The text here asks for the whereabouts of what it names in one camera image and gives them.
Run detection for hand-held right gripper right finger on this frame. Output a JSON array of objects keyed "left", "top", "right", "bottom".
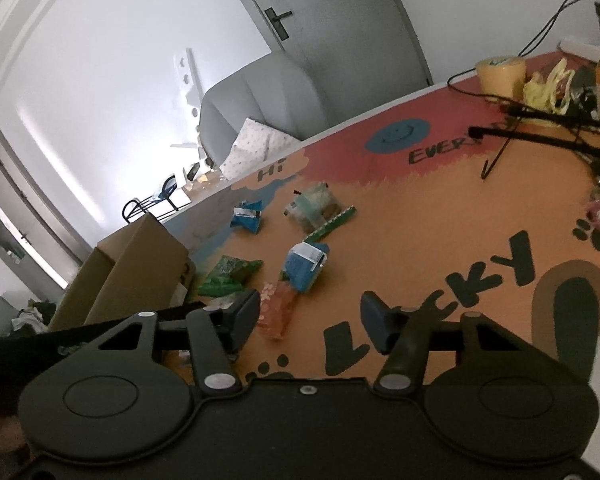
[{"left": 361, "top": 292, "right": 578, "bottom": 393}]

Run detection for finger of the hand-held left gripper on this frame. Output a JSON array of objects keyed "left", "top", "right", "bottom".
[{"left": 156, "top": 302, "right": 208, "bottom": 323}]

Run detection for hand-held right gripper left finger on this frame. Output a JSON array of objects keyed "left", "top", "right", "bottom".
[{"left": 85, "top": 289, "right": 261, "bottom": 396}]

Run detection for orange snack packet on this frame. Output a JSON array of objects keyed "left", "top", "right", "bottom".
[{"left": 255, "top": 281, "right": 301, "bottom": 342}]

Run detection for green snack packet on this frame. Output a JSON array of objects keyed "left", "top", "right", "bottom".
[{"left": 197, "top": 255, "right": 265, "bottom": 297}]

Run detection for brown cardboard box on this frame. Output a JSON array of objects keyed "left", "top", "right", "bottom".
[{"left": 47, "top": 214, "right": 197, "bottom": 332}]

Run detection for blue snack packet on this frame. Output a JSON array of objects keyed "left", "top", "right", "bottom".
[
  {"left": 279, "top": 241, "right": 330, "bottom": 293},
  {"left": 229, "top": 200, "right": 265, "bottom": 235}
]

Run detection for clear teal-label snack packet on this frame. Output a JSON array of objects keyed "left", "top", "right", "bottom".
[{"left": 283, "top": 182, "right": 357, "bottom": 242}]

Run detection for pile of clothes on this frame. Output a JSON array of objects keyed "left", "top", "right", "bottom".
[{"left": 0, "top": 295, "right": 57, "bottom": 336}]

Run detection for colourful printed table mat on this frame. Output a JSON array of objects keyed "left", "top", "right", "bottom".
[{"left": 162, "top": 50, "right": 600, "bottom": 411}]

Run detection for black shoe rack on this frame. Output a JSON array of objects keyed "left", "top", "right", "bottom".
[{"left": 121, "top": 175, "right": 182, "bottom": 224}]

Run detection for open white door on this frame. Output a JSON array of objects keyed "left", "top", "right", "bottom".
[{"left": 0, "top": 125, "right": 93, "bottom": 288}]

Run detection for white dotted pillow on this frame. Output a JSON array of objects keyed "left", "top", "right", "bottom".
[{"left": 221, "top": 117, "right": 302, "bottom": 182}]

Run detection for grey armchair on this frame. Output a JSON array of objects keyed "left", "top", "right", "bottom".
[{"left": 199, "top": 51, "right": 331, "bottom": 162}]

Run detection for white perforated board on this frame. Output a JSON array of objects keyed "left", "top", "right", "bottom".
[{"left": 171, "top": 47, "right": 206, "bottom": 128}]

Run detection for black folded tripod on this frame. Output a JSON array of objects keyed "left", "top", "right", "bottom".
[{"left": 469, "top": 99, "right": 600, "bottom": 181}]

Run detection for yellow tape roll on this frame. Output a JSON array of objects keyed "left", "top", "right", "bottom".
[{"left": 475, "top": 55, "right": 527, "bottom": 97}]

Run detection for yellow plastic bag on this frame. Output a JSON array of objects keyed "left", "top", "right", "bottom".
[{"left": 522, "top": 57, "right": 577, "bottom": 114}]

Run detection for grey door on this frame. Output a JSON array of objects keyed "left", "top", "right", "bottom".
[{"left": 217, "top": 0, "right": 433, "bottom": 88}]

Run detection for white power strip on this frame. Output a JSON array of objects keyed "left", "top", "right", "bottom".
[{"left": 555, "top": 35, "right": 600, "bottom": 62}]

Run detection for black door handle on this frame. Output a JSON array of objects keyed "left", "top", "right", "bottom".
[{"left": 264, "top": 7, "right": 293, "bottom": 40}]

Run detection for black cable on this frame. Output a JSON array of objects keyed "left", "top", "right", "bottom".
[{"left": 446, "top": 0, "right": 600, "bottom": 103}]

